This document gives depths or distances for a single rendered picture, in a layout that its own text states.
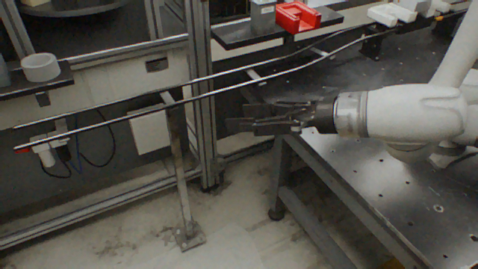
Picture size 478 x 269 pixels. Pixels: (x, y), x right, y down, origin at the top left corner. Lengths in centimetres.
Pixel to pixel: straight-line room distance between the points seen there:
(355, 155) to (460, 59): 49
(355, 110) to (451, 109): 15
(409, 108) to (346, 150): 59
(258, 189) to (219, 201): 22
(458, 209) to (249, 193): 108
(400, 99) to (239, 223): 129
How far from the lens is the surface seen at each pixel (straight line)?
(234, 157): 186
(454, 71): 85
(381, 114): 66
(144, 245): 180
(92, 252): 185
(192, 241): 174
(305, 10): 146
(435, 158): 127
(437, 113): 66
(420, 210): 112
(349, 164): 117
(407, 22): 178
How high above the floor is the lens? 147
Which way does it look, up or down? 40 degrees down
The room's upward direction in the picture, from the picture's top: straight up
